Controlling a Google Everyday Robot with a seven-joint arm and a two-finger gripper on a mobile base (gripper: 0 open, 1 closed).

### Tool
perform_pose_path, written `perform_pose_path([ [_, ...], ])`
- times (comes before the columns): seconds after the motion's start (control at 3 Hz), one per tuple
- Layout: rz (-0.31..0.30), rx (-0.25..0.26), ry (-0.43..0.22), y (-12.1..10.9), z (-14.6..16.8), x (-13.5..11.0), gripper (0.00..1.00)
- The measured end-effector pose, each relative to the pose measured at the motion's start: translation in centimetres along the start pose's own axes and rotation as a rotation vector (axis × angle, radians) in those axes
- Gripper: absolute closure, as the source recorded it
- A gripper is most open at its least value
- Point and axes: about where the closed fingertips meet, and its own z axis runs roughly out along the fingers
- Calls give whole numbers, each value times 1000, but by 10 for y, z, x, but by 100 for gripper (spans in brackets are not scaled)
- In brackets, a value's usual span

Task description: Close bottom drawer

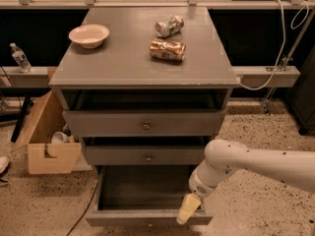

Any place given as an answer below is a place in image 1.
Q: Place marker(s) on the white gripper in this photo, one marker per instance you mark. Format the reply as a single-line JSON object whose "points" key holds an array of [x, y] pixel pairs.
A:
{"points": [[199, 186]]}

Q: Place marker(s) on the grey bottom drawer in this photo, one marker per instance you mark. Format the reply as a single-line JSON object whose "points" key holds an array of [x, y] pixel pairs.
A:
{"points": [[139, 195]]}

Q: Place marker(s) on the grey drawer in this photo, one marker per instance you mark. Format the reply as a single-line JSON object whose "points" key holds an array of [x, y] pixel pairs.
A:
{"points": [[181, 150], [145, 113], [139, 195]]}

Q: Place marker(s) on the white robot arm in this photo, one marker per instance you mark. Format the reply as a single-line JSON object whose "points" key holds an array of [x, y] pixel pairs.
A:
{"points": [[295, 168]]}

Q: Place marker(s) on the grey middle drawer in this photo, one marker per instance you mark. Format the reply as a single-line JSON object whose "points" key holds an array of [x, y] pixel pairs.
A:
{"points": [[181, 150]]}

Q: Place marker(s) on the grey wooden drawer cabinet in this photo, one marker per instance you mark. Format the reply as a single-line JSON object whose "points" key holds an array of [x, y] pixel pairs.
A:
{"points": [[123, 62]]}

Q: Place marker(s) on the grey top drawer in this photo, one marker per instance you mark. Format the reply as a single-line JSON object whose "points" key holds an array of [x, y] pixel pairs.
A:
{"points": [[145, 113]]}

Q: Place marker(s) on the metal stand pole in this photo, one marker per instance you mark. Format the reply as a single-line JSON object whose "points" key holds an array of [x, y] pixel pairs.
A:
{"points": [[287, 58]]}

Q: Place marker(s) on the white cup in box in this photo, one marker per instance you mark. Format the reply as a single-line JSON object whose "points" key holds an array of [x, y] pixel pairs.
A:
{"points": [[59, 138]]}

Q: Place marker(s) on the dark cabinet at right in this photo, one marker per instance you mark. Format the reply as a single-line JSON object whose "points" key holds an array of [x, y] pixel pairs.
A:
{"points": [[301, 97]]}

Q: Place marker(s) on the open cardboard box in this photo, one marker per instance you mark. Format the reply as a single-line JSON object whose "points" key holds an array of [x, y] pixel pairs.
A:
{"points": [[45, 157]]}

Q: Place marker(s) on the crushed silver green can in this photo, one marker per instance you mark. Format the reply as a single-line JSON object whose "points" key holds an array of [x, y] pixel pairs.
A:
{"points": [[169, 27]]}

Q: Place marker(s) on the white bowl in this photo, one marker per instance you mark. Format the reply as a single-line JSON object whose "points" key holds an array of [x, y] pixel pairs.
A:
{"points": [[89, 36]]}

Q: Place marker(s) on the clear plastic water bottle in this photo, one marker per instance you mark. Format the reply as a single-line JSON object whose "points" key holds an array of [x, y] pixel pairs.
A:
{"points": [[20, 57]]}

